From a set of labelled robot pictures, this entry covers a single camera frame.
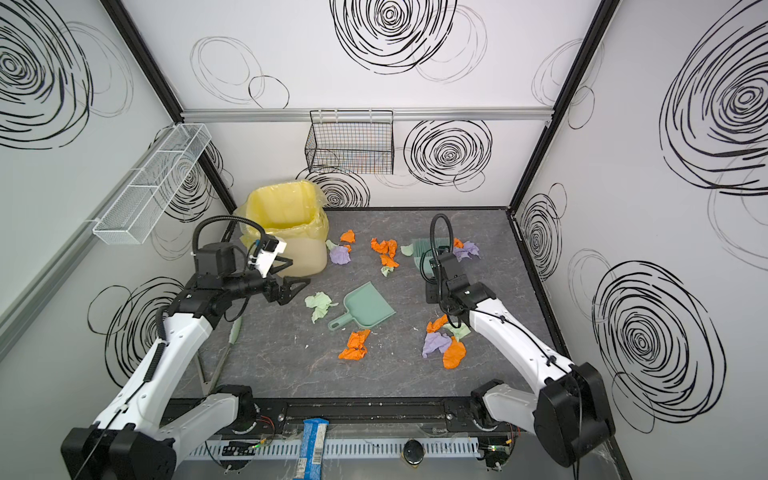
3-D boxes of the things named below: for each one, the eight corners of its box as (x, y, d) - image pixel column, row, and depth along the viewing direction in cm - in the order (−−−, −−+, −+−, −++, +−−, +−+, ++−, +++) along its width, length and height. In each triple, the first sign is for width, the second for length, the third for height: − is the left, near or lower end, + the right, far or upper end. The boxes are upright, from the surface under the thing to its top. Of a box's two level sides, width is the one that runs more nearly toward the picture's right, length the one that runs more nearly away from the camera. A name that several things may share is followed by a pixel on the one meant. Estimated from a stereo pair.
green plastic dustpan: (342, 349, 87) (341, 345, 84) (322, 316, 93) (320, 311, 91) (393, 314, 94) (393, 309, 91) (371, 285, 100) (371, 280, 98)
